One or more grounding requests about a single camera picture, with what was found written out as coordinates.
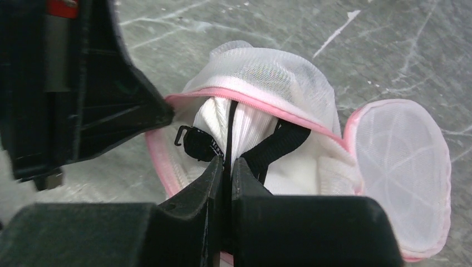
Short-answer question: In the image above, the pink-trimmed white mesh laundry bag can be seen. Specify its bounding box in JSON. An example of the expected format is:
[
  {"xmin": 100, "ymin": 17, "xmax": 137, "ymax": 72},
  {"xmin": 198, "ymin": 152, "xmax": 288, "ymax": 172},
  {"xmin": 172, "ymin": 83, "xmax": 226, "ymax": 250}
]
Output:
[{"xmin": 145, "ymin": 41, "xmax": 451, "ymax": 261}]

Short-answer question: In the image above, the white bra with black straps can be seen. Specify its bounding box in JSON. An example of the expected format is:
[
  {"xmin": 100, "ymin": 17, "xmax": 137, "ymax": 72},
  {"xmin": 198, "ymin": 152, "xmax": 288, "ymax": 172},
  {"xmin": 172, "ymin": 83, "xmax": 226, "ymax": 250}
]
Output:
[{"xmin": 174, "ymin": 97, "xmax": 362, "ymax": 195}]

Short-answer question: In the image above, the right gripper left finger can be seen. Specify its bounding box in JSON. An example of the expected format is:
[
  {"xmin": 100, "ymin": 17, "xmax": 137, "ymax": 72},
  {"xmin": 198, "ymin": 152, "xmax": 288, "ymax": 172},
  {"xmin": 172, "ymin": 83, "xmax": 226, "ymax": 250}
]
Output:
[{"xmin": 1, "ymin": 157, "xmax": 223, "ymax": 266}]

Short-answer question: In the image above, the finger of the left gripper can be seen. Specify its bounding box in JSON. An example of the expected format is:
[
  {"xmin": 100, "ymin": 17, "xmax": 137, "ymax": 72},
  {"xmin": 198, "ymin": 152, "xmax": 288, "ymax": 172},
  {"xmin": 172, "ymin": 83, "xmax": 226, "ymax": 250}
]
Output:
[{"xmin": 1, "ymin": 1, "xmax": 174, "ymax": 190}]

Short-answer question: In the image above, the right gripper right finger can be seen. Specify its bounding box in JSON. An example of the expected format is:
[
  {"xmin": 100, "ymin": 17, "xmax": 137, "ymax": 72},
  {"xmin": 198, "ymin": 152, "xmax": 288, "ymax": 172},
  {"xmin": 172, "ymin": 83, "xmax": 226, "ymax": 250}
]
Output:
[{"xmin": 232, "ymin": 158, "xmax": 404, "ymax": 266}]

